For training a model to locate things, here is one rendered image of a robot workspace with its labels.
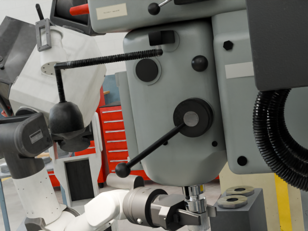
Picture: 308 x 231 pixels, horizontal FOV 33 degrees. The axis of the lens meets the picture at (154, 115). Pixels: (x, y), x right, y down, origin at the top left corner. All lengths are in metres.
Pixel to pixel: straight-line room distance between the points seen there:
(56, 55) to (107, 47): 9.58
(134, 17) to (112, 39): 9.88
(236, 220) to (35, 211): 0.56
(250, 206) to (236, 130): 0.64
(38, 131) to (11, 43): 0.28
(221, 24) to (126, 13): 0.17
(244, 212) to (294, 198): 1.38
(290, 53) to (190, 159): 0.40
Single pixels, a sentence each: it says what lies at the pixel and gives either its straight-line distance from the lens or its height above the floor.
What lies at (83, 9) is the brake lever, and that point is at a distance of 1.23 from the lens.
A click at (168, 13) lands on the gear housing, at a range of 0.94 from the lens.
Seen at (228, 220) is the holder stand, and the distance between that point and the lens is 1.54.
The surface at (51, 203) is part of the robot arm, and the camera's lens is 1.42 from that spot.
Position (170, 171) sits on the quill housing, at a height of 1.35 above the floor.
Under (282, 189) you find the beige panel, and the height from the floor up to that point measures 0.76.
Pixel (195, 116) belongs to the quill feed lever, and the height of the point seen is 1.46.
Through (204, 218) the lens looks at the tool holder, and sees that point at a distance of 1.10.
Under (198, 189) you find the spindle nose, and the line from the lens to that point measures 1.08.
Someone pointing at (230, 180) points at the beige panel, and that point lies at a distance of 2.90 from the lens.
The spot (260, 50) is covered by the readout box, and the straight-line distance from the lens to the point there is 0.65.
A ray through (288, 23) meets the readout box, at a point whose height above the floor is 1.59.
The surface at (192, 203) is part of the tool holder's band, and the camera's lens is 1.08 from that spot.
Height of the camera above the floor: 1.59
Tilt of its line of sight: 7 degrees down
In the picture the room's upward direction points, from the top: 8 degrees counter-clockwise
